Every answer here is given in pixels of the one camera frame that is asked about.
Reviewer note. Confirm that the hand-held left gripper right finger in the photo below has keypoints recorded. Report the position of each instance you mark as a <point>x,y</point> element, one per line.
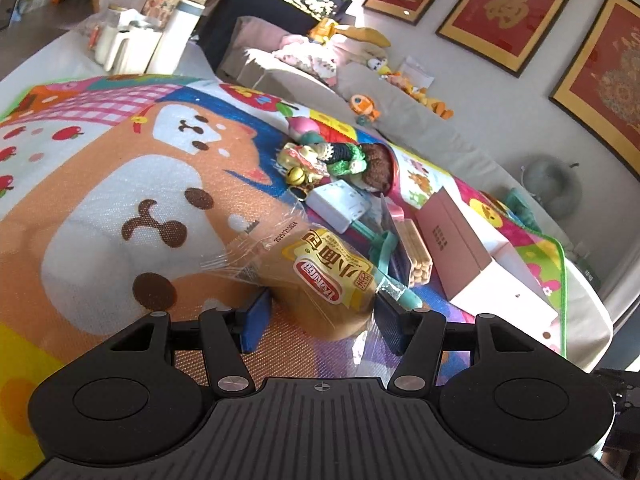
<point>390,325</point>

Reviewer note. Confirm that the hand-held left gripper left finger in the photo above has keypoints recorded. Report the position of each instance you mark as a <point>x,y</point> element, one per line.
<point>255,322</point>

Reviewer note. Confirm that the packaged round bread bun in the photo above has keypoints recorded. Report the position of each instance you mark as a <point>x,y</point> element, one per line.
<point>320,280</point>

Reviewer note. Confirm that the white plastic box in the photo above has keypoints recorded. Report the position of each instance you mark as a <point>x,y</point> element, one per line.
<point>335,205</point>

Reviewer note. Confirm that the brown fuzzy round toy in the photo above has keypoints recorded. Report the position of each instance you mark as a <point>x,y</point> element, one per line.
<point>377,166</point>

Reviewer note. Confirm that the cream yellow small toy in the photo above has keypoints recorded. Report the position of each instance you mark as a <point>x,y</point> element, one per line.
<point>300,155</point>

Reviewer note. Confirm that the teal plastic tool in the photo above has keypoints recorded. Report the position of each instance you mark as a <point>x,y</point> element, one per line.
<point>385,252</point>

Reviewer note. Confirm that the wafer stick packet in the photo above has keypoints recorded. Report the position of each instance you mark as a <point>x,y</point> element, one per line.
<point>417,255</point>

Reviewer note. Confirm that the pink and white box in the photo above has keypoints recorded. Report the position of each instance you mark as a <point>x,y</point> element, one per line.
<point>465,255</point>

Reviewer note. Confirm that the dark bell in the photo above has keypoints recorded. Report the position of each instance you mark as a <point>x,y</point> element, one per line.
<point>301,193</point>

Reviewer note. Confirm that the gold bell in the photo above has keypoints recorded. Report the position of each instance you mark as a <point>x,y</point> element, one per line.
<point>295,176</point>

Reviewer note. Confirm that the green black crochet doll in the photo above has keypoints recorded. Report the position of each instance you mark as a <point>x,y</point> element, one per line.
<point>345,156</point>

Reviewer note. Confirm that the green and striped plush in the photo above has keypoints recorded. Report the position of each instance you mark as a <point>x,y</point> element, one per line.
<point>520,205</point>

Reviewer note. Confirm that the green ball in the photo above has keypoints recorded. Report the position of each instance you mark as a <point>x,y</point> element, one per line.
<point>311,139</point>

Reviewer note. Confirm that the pink peach toy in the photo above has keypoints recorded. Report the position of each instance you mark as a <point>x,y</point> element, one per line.
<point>300,125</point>

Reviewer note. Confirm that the grey neck pillow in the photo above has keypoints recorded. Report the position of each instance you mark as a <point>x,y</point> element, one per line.
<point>535,180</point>

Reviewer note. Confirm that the colourful cartoon play mat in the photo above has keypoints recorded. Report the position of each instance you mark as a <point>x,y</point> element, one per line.
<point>100,170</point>

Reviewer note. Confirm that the orange fish plush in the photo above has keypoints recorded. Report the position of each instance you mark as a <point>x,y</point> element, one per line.
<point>361,104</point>

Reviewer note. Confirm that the row of orange plush toys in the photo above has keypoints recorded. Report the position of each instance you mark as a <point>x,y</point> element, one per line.
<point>435,105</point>

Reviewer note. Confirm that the white duck plush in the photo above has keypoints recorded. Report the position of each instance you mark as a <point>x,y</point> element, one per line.
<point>376,64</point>

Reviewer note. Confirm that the pink and white plush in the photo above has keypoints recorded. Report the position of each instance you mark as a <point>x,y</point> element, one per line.
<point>310,60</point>

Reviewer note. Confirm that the yellow plush pillow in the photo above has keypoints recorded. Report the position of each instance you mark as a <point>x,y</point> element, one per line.
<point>365,36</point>

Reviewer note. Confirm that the white thermos bottle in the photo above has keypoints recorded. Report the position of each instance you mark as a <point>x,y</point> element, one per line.
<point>172,40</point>

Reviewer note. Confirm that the orange yellow plush toy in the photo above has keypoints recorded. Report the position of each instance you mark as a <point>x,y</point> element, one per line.
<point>321,30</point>

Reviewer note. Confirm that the white jug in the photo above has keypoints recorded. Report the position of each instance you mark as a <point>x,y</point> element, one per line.
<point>125,50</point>

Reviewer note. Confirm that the black fish tank cabinet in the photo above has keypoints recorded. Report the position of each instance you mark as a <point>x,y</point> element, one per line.
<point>250,10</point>

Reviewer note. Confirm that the small white bottle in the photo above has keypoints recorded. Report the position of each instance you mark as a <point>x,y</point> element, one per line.
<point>105,42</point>

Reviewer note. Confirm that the large red framed picture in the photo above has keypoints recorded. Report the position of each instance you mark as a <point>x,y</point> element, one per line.
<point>605,80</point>

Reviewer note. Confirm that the red gold calligraphy framed picture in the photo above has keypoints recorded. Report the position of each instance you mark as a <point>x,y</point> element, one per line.
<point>510,15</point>

